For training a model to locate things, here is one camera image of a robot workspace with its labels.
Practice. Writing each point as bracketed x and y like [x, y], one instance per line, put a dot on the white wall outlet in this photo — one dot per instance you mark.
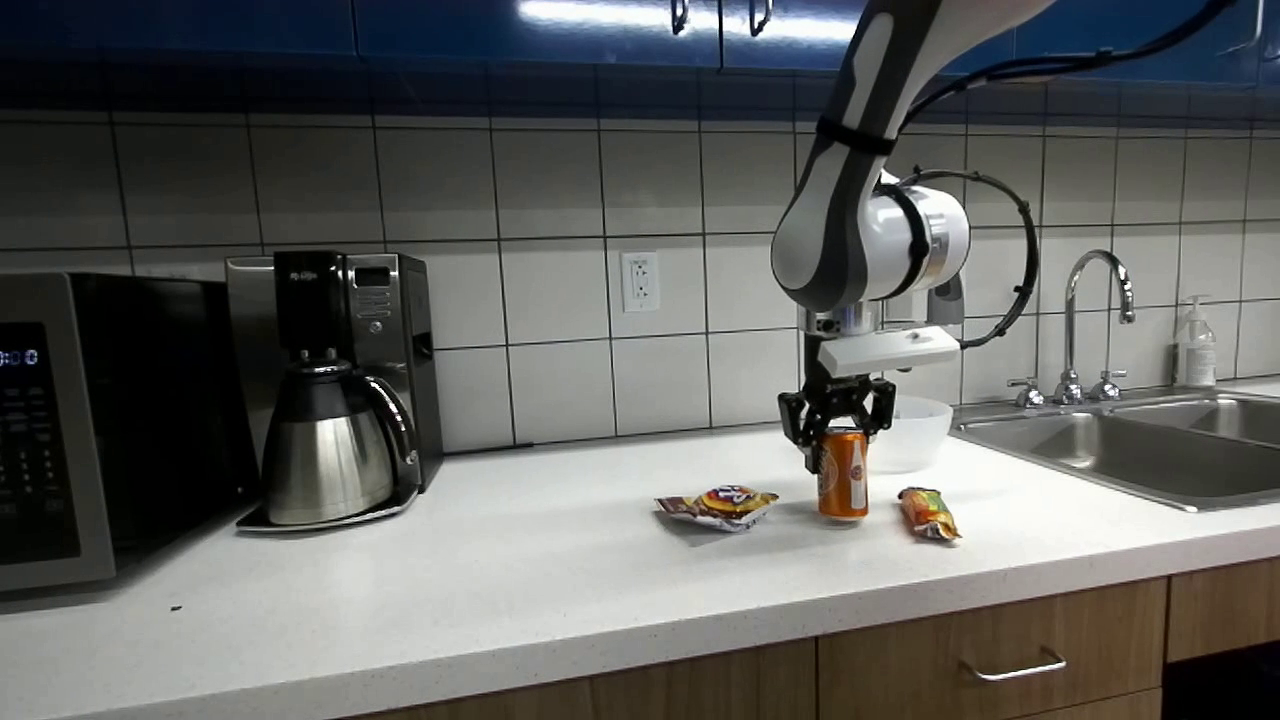
[642, 281]

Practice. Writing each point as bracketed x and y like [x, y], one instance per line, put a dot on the steel coffee carafe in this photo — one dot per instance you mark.
[326, 463]

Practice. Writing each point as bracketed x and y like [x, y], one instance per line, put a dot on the steel and black microwave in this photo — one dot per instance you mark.
[123, 415]

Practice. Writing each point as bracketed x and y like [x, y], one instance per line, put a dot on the clear pump soap bottle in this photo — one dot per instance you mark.
[1197, 348]

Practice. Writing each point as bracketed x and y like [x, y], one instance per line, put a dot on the black coffee maker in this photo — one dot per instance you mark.
[385, 344]

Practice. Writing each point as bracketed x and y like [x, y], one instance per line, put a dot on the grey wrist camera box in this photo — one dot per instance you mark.
[887, 348]

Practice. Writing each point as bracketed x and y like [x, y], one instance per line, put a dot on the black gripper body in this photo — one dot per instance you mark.
[841, 396]

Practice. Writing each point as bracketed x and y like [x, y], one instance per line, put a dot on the white wall soap dispenser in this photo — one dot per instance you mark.
[946, 302]

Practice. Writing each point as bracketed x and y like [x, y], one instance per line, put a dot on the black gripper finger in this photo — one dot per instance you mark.
[806, 435]
[880, 409]

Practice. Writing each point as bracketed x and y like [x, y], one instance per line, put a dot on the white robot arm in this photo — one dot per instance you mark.
[853, 202]

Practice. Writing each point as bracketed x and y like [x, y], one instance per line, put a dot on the flat orange snack packet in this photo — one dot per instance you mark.
[721, 509]

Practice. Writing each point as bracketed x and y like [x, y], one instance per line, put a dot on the chrome faucet knob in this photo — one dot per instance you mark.
[1028, 395]
[1105, 390]

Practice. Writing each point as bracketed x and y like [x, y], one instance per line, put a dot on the chrome gooseneck faucet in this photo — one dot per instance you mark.
[1068, 332]

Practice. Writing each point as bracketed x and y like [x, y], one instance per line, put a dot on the stainless steel double sink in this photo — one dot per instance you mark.
[1144, 447]

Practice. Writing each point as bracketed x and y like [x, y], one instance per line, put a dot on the yellow green snack bar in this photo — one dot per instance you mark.
[929, 515]

